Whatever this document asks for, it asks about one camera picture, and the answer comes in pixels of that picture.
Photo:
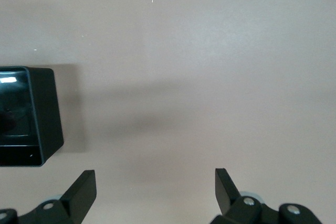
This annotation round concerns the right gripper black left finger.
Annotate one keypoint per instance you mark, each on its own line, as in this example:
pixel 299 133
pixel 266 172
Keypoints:
pixel 76 195

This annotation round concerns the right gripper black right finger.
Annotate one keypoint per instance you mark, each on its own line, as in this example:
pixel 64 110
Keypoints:
pixel 236 208

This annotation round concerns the black plastic box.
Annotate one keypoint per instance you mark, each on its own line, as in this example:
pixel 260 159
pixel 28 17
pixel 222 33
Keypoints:
pixel 44 108

